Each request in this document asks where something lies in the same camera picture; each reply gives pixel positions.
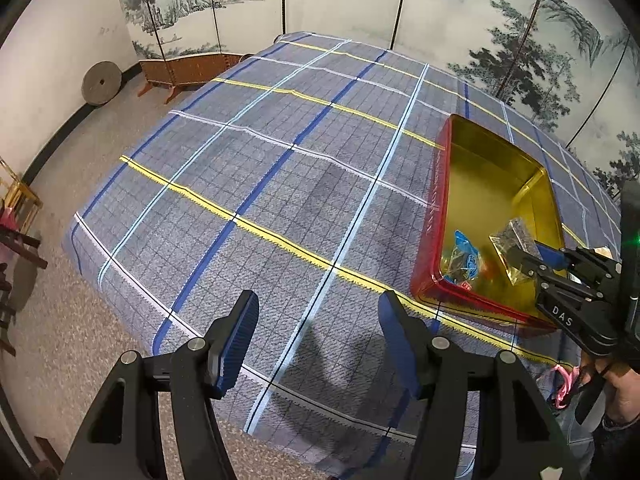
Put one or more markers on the gold metal rack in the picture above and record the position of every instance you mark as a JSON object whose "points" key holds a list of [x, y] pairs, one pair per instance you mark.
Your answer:
{"points": [[22, 195]]}

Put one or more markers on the blue candy packet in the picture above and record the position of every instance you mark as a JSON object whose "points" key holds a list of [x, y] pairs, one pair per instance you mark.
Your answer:
{"points": [[462, 252]]}

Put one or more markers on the blue plaid tablecloth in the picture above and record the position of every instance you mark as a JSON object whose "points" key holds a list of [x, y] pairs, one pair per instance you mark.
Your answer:
{"points": [[280, 185]]}

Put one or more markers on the person's right hand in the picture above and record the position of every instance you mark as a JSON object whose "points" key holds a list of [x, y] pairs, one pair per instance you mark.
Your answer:
{"points": [[622, 400]]}

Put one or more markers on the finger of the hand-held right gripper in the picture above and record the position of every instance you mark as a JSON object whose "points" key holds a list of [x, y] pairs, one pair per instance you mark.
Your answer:
{"points": [[550, 254], [537, 272]]}

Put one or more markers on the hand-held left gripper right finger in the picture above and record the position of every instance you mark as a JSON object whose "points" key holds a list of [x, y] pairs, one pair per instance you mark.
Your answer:
{"points": [[400, 347]]}

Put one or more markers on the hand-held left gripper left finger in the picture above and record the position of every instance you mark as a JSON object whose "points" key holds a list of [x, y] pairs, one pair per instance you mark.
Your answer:
{"points": [[239, 342]]}

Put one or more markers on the dark wooden chair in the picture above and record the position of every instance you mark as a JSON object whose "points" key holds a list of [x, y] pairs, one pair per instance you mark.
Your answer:
{"points": [[20, 247]]}

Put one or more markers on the round grey millstone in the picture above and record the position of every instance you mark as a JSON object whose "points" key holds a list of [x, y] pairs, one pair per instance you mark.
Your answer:
{"points": [[100, 82]]}

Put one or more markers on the red and gold tin box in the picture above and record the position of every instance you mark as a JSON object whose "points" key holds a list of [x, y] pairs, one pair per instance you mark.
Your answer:
{"points": [[480, 180]]}

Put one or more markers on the pink cloth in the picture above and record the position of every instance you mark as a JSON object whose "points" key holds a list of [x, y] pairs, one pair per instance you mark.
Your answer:
{"points": [[5, 220]]}

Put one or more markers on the clear packet with dark snack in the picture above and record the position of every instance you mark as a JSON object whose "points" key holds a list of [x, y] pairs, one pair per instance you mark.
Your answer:
{"points": [[507, 240]]}

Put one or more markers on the painted folding screen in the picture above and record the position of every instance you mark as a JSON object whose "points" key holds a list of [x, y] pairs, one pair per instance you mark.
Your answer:
{"points": [[350, 0]]}

